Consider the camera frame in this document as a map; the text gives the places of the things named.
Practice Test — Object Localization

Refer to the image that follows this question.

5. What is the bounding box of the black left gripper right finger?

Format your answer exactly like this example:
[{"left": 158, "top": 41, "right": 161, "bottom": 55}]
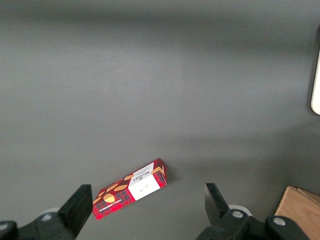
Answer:
[{"left": 196, "top": 182, "right": 315, "bottom": 240}]

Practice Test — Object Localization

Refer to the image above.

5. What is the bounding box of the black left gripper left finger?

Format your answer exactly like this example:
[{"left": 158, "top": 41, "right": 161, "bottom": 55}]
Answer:
[{"left": 0, "top": 184, "right": 94, "bottom": 240}]

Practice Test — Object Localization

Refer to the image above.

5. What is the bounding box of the oak wooden drawer cabinet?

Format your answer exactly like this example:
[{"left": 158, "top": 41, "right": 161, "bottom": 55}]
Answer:
[{"left": 274, "top": 185, "right": 320, "bottom": 240}]

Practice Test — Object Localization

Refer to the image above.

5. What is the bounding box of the red plaid cookie box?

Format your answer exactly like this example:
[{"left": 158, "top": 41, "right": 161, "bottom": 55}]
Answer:
[{"left": 91, "top": 157, "right": 168, "bottom": 221}]

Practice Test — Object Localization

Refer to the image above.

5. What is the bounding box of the beige plastic tray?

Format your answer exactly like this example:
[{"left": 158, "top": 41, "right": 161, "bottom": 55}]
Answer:
[{"left": 310, "top": 24, "right": 320, "bottom": 116}]

